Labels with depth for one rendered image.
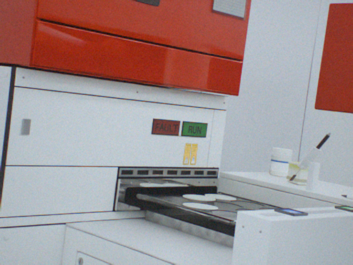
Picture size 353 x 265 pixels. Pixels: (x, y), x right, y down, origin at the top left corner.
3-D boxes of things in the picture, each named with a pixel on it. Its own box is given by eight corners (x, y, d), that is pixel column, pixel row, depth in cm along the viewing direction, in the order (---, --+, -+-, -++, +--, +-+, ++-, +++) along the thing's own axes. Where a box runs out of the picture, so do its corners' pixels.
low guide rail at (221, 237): (144, 220, 202) (146, 209, 202) (149, 219, 203) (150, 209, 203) (282, 264, 167) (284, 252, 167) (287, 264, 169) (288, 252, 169)
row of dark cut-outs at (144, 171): (117, 176, 196) (118, 168, 196) (215, 176, 227) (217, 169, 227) (118, 176, 195) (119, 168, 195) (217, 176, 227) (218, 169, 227)
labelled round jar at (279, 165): (265, 173, 238) (268, 147, 238) (276, 174, 244) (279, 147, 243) (281, 177, 234) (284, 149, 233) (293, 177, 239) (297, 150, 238)
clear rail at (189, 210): (134, 197, 197) (135, 192, 197) (138, 197, 198) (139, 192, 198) (232, 226, 171) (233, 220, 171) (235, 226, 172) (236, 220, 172)
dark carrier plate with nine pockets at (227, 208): (142, 196, 197) (142, 194, 197) (218, 194, 222) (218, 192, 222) (231, 222, 173) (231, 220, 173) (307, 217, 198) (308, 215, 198)
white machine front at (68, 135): (-7, 226, 172) (11, 65, 169) (208, 212, 230) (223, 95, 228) (0, 228, 169) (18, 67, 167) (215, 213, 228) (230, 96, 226)
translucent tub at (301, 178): (285, 180, 223) (287, 160, 223) (305, 183, 226) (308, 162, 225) (297, 185, 216) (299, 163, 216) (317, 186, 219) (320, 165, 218)
